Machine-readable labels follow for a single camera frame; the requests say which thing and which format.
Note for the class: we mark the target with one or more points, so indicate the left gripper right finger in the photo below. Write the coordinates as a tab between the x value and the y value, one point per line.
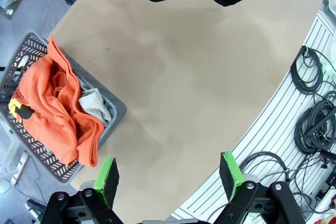
231	176

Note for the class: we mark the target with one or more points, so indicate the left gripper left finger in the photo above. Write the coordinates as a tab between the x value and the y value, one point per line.
107	179

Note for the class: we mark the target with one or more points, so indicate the grey perforated plastic basket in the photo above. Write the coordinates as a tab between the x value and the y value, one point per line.
115	111

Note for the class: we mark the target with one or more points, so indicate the orange printed t-shirt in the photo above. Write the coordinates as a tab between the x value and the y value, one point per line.
52	119

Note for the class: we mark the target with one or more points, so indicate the grey t-shirt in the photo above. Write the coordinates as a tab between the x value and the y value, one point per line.
94	103

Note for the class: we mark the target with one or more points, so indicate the white slotted base plate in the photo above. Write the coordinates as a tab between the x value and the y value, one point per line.
275	129

